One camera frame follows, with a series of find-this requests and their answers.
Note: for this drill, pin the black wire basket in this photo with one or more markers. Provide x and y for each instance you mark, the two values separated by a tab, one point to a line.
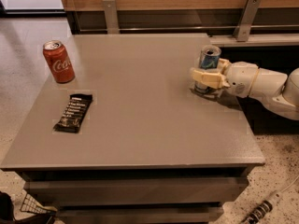
32	206

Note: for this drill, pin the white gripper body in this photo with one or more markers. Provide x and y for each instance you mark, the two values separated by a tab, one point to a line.
243	77

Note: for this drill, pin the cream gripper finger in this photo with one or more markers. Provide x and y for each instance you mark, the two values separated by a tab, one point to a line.
224	65
211	78

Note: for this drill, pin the red coke can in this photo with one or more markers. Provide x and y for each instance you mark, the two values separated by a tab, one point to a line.
58	61

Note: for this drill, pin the black snack bar wrapper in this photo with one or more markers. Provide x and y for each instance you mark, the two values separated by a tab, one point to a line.
74	113

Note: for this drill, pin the white power strip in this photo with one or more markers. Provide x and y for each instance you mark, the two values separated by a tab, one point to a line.
266	206

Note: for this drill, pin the grey drawer cabinet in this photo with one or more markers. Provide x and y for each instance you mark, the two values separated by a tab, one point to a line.
149	151

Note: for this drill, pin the blue silver redbull can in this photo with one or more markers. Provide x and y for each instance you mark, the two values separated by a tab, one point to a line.
209	58

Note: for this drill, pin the left metal bracket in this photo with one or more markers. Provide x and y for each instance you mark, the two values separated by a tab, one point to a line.
111	17

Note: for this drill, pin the right metal bracket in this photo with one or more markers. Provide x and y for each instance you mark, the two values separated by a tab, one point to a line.
242	30

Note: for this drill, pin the metal bracket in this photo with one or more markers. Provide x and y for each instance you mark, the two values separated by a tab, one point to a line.
111	17
242	30

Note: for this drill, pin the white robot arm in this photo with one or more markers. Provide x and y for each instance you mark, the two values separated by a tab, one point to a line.
277	92

